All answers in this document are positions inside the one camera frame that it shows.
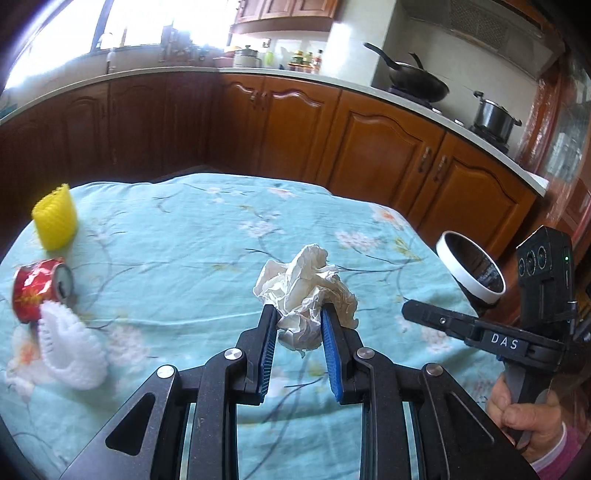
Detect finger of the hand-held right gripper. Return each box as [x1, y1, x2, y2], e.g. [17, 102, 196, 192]
[402, 300, 481, 344]

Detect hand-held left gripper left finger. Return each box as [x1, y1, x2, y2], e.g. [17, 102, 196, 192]
[60, 305, 280, 480]

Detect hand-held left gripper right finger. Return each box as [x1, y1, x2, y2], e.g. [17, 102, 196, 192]
[321, 305, 539, 480]

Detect white trash bin black liner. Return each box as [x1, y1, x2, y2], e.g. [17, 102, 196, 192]
[435, 231, 508, 311]

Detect white tissue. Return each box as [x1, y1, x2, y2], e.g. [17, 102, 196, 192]
[253, 244, 360, 358]

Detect person's right forearm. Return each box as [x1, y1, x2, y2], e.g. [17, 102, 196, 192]
[526, 422, 587, 480]

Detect person's right hand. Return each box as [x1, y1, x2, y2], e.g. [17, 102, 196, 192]
[485, 376, 566, 462]

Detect light blue floral tablecloth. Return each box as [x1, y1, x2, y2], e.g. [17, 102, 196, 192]
[0, 173, 509, 480]

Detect black gas stove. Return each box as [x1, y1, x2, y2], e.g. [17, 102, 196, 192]
[385, 83, 511, 155]

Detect wooden glass door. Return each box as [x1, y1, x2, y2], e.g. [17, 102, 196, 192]
[522, 46, 591, 324]

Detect steel cooking pot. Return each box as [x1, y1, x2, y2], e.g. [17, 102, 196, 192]
[471, 91, 522, 143]

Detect wooden base cabinets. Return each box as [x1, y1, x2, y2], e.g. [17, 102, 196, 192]
[0, 71, 541, 264]

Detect white foam fruit net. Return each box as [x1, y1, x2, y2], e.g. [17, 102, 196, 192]
[37, 300, 109, 391]

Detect black wok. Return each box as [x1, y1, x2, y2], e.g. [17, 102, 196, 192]
[363, 42, 451, 103]

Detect crushed red drink can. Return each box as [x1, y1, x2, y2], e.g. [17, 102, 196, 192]
[12, 259, 75, 324]

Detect yellow foam fruit net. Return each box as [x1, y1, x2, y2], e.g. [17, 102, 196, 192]
[31, 183, 78, 251]

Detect range hood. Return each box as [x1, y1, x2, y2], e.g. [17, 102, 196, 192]
[406, 0, 561, 77]

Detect light stone countertop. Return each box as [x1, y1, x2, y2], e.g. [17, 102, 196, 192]
[0, 65, 550, 195]

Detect group of seasoning bottles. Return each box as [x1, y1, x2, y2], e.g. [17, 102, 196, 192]
[288, 48, 324, 75]

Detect white lidded pot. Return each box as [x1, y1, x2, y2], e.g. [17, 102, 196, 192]
[232, 45, 259, 68]

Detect brown counter rack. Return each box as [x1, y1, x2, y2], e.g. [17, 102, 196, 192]
[159, 28, 208, 63]

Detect kitchen window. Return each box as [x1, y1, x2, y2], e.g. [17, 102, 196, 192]
[0, 0, 241, 93]

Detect wooden wall cabinets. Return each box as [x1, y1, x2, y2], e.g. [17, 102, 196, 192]
[229, 0, 352, 34]

